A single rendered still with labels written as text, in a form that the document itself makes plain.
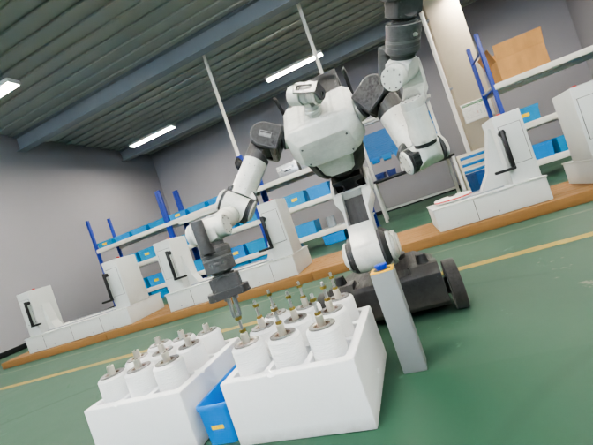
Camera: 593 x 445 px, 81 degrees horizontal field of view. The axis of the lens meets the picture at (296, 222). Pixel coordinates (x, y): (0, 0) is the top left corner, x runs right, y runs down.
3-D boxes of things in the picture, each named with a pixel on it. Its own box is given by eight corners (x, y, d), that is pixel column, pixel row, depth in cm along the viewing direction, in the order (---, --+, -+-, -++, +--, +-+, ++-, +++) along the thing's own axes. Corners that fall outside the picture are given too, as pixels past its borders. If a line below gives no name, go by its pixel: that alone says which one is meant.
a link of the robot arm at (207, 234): (209, 259, 106) (197, 223, 106) (241, 248, 104) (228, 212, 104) (191, 266, 95) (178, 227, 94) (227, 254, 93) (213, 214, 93)
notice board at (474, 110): (466, 124, 634) (460, 106, 634) (495, 113, 620) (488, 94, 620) (466, 124, 633) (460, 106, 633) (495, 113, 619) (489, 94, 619)
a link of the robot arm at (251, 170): (219, 213, 132) (241, 159, 135) (251, 224, 131) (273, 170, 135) (213, 207, 120) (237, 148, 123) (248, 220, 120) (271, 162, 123)
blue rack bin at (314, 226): (304, 235, 635) (299, 224, 635) (323, 229, 625) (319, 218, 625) (296, 239, 587) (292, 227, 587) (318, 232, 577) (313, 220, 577)
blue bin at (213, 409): (250, 389, 130) (239, 359, 130) (275, 385, 126) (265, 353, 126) (206, 448, 101) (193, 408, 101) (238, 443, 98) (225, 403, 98)
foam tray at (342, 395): (287, 373, 133) (271, 328, 133) (386, 354, 120) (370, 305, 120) (240, 446, 96) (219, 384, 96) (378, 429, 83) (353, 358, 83)
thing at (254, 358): (245, 408, 101) (225, 349, 101) (271, 389, 107) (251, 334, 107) (262, 415, 94) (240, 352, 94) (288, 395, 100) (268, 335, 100)
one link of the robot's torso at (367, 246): (356, 280, 139) (336, 189, 165) (400, 267, 134) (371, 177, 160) (345, 267, 127) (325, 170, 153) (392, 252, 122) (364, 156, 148)
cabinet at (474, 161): (463, 195, 627) (451, 159, 627) (491, 186, 613) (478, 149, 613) (469, 196, 572) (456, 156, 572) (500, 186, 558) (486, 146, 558)
